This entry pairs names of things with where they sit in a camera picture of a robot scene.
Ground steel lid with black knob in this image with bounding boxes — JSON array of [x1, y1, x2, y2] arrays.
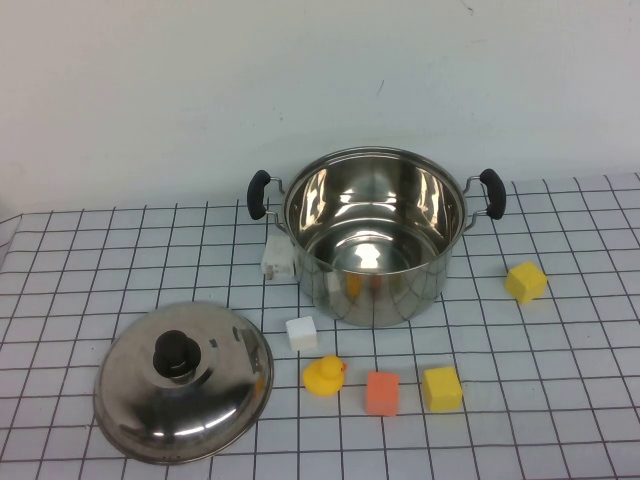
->
[[93, 301, 275, 465]]

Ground white power adapter plug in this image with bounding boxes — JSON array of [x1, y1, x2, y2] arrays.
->
[[261, 233, 300, 282]]

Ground white cube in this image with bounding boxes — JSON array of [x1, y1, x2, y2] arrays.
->
[[285, 315, 320, 352]]

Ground yellow rubber duck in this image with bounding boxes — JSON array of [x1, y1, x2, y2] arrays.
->
[[302, 354, 349, 398]]

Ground orange block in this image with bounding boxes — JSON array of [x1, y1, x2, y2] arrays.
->
[[365, 370, 401, 417]]

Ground yellow cube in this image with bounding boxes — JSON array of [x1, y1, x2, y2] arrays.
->
[[421, 366, 465, 413], [504, 260, 549, 305]]

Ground white black-grid tablecloth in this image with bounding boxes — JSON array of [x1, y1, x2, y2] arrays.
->
[[0, 172, 640, 480]]

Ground stainless steel pot black handles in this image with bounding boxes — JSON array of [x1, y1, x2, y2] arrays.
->
[[247, 145, 508, 329]]

